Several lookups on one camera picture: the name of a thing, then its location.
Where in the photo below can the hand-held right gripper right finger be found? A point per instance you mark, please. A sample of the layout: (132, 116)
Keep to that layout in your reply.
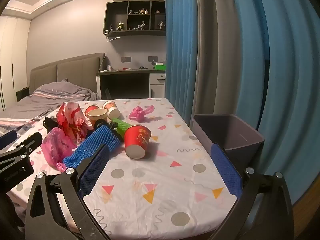
(226, 170)

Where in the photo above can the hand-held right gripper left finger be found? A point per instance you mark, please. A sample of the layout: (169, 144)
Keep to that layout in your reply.
(93, 170)

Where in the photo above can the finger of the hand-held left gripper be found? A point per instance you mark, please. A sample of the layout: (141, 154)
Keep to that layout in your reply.
(30, 141)
(7, 139)

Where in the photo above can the large pink plastic bag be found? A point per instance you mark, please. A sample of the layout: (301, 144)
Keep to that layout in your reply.
(53, 145)

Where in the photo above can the black plastic bag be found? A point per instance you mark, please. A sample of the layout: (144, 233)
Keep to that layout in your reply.
(51, 125)

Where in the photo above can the blue foam net sleeve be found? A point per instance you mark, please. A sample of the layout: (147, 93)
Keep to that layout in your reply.
(95, 140)

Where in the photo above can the grey plastic trash bin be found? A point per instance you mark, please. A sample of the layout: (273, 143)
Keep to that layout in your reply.
(225, 130)

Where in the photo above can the red printed plastic bag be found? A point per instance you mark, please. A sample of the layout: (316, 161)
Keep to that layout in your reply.
(72, 120)

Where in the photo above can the green foam net sleeve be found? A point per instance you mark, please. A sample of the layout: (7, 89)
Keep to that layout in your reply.
(122, 127)

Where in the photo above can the red paper cup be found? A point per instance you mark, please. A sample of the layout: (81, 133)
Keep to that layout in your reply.
(137, 137)

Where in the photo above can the beige paper bowl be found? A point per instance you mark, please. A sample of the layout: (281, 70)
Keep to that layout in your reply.
(97, 115)

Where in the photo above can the small white orange bottle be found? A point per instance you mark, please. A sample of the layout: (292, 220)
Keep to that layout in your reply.
(111, 108)

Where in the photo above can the small pink plastic bag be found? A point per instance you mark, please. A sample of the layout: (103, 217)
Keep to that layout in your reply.
(137, 113)

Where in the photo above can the black bedside box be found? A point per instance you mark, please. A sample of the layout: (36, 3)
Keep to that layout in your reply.
(22, 95)

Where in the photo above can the grey striped duvet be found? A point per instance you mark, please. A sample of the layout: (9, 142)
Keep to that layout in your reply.
(50, 92)

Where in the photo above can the white patterned tablecloth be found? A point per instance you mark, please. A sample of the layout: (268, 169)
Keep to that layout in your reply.
(150, 175)

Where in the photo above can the white wardrobe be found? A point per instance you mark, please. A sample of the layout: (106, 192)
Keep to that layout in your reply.
(15, 55)

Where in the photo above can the grey padded headboard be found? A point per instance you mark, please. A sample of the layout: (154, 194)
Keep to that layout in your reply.
(75, 67)

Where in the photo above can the desk with white drawers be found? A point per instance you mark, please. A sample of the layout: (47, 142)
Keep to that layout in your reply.
(125, 72)

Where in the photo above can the white drawer cabinet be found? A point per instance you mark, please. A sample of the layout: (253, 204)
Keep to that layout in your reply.
(157, 87)

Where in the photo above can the grey curtain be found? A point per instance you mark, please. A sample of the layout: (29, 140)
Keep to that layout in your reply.
(215, 55)

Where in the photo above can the blue curtain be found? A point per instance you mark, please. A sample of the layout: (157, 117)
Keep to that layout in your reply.
(182, 42)
(280, 67)

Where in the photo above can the black desk figurine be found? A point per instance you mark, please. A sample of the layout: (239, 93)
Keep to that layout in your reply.
(153, 64)

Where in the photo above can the green box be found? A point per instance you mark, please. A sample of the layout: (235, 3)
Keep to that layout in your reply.
(160, 67)

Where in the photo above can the row of small figurines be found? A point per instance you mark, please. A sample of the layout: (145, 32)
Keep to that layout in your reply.
(142, 25)

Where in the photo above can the grey wall socket panel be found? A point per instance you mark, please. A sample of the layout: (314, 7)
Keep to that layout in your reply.
(126, 59)
(152, 58)

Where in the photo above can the dark wall shelf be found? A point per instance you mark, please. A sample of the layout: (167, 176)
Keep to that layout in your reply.
(117, 10)

